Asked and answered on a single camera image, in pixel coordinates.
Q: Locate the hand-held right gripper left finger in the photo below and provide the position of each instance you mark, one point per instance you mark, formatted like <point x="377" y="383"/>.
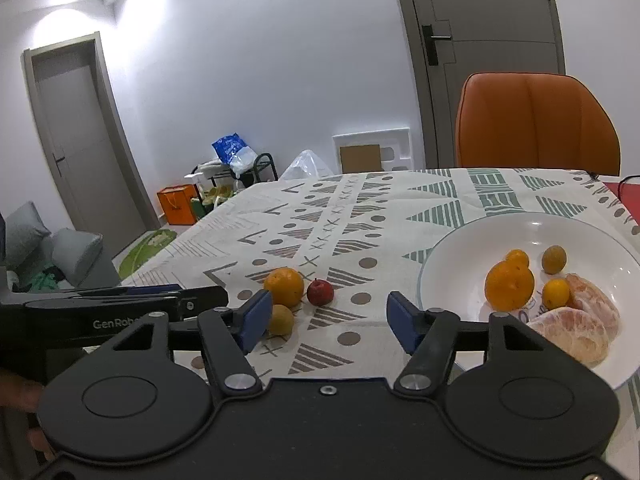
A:
<point x="256" y="320"/>

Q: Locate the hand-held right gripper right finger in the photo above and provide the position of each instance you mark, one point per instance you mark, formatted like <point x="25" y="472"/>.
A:
<point x="402" y="321"/>

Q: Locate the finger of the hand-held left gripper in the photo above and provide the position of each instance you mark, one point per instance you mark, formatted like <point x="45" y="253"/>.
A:
<point x="205" y="301"/>
<point x="150" y="289"/>

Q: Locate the brown green round fruit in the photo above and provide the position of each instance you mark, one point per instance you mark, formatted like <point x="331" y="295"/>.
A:
<point x="553" y="259"/>
<point x="281" y="321"/>

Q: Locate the large orange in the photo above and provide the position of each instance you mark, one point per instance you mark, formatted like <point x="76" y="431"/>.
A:
<point x="284" y="286"/>
<point x="506" y="287"/>

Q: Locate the small red plum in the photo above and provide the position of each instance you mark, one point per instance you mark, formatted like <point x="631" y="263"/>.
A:
<point x="320" y="292"/>

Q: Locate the white deep plate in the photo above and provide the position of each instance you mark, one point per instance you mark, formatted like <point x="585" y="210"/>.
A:
<point x="465" y="270"/>

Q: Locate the small orange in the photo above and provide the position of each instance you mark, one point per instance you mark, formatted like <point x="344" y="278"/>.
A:
<point x="517" y="257"/>
<point x="556" y="293"/>

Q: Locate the peeled pomelo piece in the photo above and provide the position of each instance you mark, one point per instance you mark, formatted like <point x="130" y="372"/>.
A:
<point x="595" y="302"/>
<point x="575" y="335"/>

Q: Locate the person's left hand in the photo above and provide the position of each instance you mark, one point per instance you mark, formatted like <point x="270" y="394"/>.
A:
<point x="20" y="392"/>

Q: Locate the green leaf rug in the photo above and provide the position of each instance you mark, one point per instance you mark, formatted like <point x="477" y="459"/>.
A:
<point x="147" y="247"/>

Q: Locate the grey sofa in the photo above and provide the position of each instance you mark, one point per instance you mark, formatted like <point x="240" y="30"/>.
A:
<point x="75" y="255"/>

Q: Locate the orange gift box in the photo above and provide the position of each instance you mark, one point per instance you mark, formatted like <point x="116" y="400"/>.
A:
<point x="177" y="205"/>

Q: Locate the green box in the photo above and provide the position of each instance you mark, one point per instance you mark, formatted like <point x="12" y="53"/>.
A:
<point x="196" y="208"/>

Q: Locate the green slippers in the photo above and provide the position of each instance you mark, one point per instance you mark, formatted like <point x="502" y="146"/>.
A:
<point x="220" y="192"/>

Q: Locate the patterned tablecloth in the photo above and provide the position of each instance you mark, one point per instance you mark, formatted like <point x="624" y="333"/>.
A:
<point x="350" y="210"/>

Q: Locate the black metal rack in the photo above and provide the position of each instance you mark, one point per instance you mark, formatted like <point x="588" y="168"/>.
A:
<point x="265" y="165"/>

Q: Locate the blue and white bag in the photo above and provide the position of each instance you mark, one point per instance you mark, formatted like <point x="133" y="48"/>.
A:
<point x="227" y="147"/>

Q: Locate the clear plastic bag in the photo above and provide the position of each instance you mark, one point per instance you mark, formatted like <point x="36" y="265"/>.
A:
<point x="305" y="165"/>

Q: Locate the brown cardboard piece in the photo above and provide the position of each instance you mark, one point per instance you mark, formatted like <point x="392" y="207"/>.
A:
<point x="361" y="158"/>

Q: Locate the white foam packaging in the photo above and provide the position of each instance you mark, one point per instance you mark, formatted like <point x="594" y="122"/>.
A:
<point x="400" y="142"/>

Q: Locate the orange leather chair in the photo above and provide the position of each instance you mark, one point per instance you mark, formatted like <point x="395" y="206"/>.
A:
<point x="535" y="125"/>

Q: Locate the grey door with black lock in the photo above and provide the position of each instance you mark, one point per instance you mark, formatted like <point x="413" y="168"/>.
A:
<point x="490" y="20"/>

